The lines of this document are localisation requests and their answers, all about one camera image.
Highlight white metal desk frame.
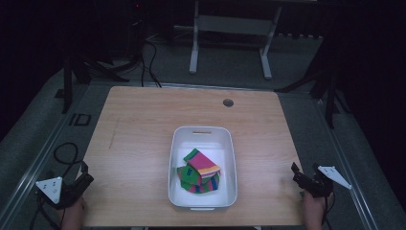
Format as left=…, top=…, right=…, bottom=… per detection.
left=189, top=0, right=283, bottom=81

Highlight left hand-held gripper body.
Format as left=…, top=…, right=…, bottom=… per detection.
left=34, top=176, right=84, bottom=211

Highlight pink striped sock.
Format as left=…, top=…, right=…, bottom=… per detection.
left=183, top=148, right=222, bottom=179

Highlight green striped sock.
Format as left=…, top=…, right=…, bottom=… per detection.
left=176, top=165, right=221, bottom=195

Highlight black cable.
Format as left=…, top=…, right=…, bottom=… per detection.
left=53, top=142, right=84, bottom=177
left=139, top=37, right=163, bottom=88
left=320, top=191, right=336, bottom=230
left=29, top=195, right=61, bottom=230

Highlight black metal stand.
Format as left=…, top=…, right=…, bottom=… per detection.
left=274, top=68, right=352, bottom=129
left=55, top=57, right=130, bottom=115

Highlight person's left hand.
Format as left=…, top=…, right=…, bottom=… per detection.
left=60, top=195, right=88, bottom=230

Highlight white plastic bin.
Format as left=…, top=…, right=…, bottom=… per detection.
left=168, top=126, right=238, bottom=212

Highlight person's right hand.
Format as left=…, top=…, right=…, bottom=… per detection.
left=302, top=191, right=335, bottom=230

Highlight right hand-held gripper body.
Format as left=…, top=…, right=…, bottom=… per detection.
left=306, top=163, right=353, bottom=198

